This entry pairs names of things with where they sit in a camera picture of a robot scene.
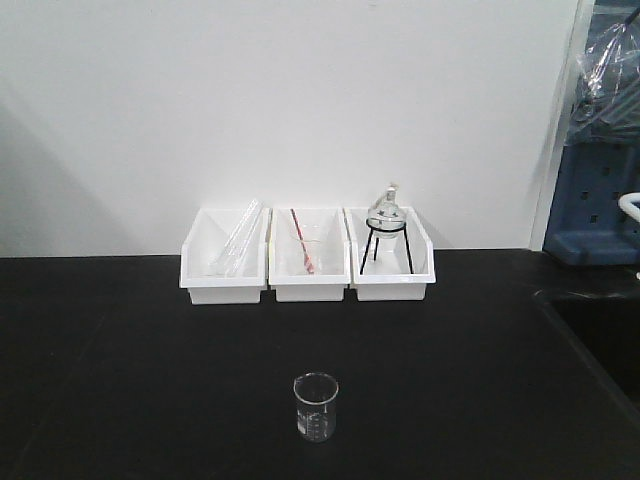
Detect white plastic bin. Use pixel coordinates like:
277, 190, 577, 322
268, 207, 351, 303
179, 201, 270, 305
344, 206, 436, 301

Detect black wire tripod stand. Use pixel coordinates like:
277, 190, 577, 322
359, 218, 415, 275

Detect round glass flask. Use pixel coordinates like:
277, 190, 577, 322
367, 183, 406, 239

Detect clear glass beaker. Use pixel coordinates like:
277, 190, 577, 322
292, 372, 340, 443

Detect right white plastic bin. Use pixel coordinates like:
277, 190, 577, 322
344, 206, 436, 301

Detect clear glass test tubes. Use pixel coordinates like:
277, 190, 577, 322
211, 199, 262, 277

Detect middle white plastic bin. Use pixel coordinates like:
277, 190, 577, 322
268, 207, 351, 303

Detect clear plastic bag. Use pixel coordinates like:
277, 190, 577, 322
565, 9, 639, 145

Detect blue perforated equipment rack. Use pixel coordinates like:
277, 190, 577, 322
543, 143, 639, 266

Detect left white plastic bin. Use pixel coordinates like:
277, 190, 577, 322
179, 201, 270, 305

